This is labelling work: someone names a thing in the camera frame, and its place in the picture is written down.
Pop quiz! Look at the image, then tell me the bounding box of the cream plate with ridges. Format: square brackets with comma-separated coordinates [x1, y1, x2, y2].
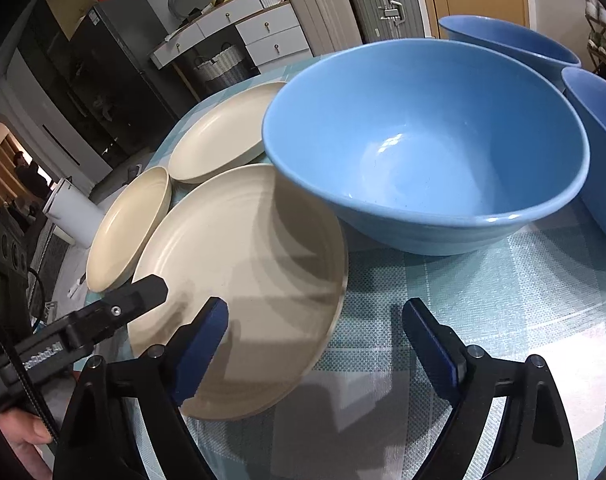
[86, 166, 172, 294]

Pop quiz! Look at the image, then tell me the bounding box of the large cream plate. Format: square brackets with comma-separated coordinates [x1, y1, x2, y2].
[128, 164, 347, 420]

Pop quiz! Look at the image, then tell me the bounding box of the small cream plate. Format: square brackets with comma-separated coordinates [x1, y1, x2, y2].
[167, 81, 286, 184]

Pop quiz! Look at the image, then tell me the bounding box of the large blue bowl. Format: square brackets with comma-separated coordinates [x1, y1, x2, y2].
[262, 39, 590, 256]

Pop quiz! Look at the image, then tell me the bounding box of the left hand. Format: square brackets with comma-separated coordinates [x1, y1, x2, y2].
[0, 408, 52, 480]

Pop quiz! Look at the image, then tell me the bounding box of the white kettle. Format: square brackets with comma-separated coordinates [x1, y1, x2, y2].
[44, 179, 104, 248]

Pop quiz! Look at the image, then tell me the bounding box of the teal plaid tablecloth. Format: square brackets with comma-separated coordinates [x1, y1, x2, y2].
[187, 202, 606, 479]

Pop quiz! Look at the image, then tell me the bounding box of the black refrigerator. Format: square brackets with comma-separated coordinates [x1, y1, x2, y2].
[70, 0, 197, 156]

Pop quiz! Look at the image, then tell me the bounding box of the woven laundry basket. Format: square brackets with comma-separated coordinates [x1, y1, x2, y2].
[193, 42, 257, 96]

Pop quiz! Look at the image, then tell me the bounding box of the white drawer desk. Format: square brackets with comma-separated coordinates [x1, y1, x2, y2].
[150, 0, 313, 73]

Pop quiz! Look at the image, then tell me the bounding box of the beige suitcase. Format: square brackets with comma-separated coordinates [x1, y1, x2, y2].
[289, 0, 363, 56]

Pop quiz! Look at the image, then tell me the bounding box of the shoe rack with shoes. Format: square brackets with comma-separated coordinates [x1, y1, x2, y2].
[584, 0, 606, 79]

